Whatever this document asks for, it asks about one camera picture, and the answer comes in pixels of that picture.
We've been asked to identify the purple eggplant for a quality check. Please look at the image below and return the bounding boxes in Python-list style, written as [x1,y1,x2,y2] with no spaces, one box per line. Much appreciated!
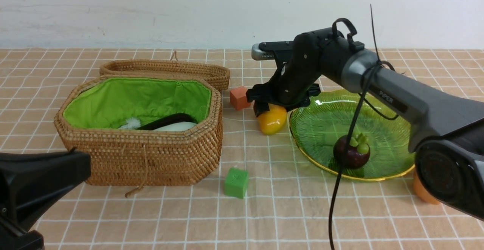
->
[136,113,197,131]

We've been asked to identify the green foam cube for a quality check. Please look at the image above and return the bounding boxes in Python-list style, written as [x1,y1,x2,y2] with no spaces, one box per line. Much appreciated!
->
[223,168,249,199]

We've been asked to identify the green glass leaf plate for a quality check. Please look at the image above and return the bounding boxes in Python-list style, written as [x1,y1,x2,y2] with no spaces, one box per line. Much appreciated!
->
[289,89,414,182]

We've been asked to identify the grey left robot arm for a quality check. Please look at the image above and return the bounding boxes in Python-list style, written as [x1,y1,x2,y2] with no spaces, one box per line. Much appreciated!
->
[0,149,91,250]

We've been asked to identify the wicker basket lid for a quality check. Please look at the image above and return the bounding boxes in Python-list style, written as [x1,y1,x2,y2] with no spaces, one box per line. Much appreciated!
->
[99,52,230,92]

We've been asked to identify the brown potato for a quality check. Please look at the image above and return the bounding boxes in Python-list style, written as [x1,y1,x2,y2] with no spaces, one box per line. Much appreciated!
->
[413,171,441,205]

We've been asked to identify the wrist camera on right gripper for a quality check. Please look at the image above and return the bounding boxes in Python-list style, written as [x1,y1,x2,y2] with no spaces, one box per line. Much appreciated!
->
[251,41,293,63]

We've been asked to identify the orange foam cube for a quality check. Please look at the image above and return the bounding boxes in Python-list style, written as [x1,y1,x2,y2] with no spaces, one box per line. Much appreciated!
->
[230,86,252,111]

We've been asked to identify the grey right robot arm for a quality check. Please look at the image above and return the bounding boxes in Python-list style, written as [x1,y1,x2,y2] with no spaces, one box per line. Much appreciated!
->
[247,28,484,220]

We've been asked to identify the dark purple mangosteen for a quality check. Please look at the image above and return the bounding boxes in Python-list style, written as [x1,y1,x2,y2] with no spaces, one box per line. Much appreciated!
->
[333,133,371,169]

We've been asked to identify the yellow orange mango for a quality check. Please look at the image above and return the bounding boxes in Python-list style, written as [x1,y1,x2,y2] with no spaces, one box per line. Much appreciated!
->
[257,104,287,135]

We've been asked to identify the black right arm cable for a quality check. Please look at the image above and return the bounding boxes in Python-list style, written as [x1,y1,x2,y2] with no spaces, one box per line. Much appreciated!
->
[328,4,401,250]

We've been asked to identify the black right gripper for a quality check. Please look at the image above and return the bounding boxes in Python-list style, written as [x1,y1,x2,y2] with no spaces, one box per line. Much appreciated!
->
[247,33,321,117]

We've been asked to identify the white radish green leaves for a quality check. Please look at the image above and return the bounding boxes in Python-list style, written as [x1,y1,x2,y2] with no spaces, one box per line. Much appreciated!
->
[154,122,197,132]

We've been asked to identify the wicker basket green lining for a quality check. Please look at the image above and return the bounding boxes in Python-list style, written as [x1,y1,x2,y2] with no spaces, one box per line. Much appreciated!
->
[53,75,223,199]

